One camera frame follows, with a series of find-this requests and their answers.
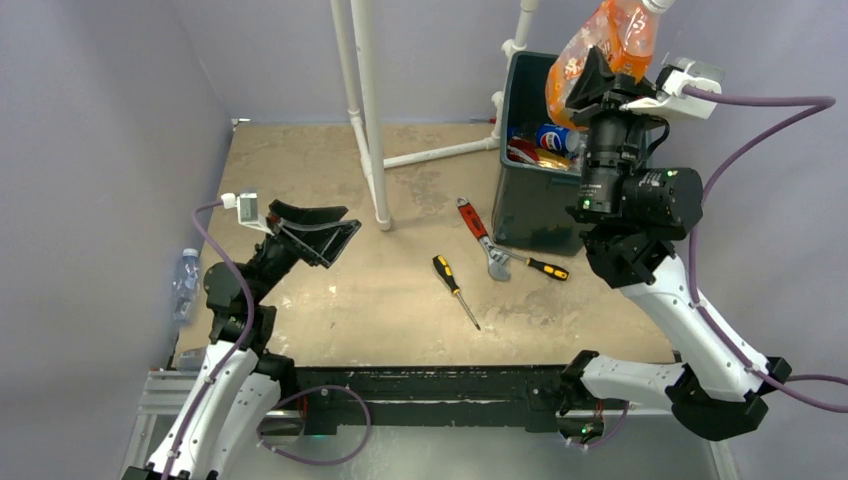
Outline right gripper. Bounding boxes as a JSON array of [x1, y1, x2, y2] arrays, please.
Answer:
[[563, 46, 667, 219]]

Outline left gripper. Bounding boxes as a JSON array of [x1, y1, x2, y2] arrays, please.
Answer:
[[248, 200, 359, 304]]

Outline orange label bottle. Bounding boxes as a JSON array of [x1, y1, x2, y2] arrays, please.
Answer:
[[545, 0, 674, 129]]

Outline clear water bottle edge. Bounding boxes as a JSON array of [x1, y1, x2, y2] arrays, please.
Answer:
[[171, 248, 201, 327]]

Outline amber tea bottle red label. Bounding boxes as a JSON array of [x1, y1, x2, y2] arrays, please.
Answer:
[[535, 148, 571, 171]]

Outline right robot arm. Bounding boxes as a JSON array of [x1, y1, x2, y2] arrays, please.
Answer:
[[561, 47, 791, 441]]

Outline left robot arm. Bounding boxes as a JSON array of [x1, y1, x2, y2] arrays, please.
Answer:
[[123, 193, 361, 479]]

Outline dark green plastic bin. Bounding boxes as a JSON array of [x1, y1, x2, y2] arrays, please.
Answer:
[[490, 51, 590, 256]]

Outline pepsi bottle near base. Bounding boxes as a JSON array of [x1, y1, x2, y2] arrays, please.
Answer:
[[535, 123, 581, 156]]

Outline yellow black screwdriver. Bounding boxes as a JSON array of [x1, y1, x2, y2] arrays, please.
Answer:
[[503, 251, 570, 281], [432, 255, 482, 331]]

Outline red adjustable wrench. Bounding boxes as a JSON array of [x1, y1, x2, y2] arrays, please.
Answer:
[[456, 197, 511, 282]]

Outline white pvc pipe frame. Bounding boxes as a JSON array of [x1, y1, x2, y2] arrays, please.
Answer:
[[329, 0, 506, 231]]

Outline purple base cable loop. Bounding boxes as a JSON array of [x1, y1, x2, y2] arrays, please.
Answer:
[[255, 385, 374, 468]]

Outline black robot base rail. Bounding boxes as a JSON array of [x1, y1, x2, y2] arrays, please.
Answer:
[[281, 365, 623, 435]]

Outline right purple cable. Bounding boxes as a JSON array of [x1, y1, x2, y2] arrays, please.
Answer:
[[682, 86, 848, 415]]

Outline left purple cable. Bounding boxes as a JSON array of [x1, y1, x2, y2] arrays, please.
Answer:
[[158, 198, 257, 480]]

